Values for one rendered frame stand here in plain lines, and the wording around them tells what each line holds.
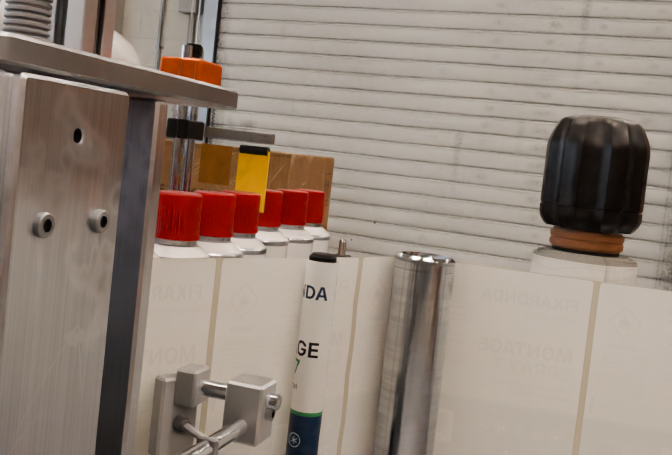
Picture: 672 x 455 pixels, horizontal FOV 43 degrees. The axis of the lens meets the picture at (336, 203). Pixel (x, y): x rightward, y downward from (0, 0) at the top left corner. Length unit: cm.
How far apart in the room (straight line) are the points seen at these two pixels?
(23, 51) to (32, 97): 1
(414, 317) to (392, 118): 477
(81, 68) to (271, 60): 539
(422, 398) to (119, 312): 28
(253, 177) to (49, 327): 55
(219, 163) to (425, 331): 84
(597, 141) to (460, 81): 449
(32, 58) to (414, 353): 35
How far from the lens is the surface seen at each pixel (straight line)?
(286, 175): 130
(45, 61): 24
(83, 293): 26
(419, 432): 55
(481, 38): 519
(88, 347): 27
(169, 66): 79
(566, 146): 71
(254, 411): 42
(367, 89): 536
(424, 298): 52
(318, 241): 88
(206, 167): 134
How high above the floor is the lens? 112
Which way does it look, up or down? 3 degrees down
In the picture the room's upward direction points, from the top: 6 degrees clockwise
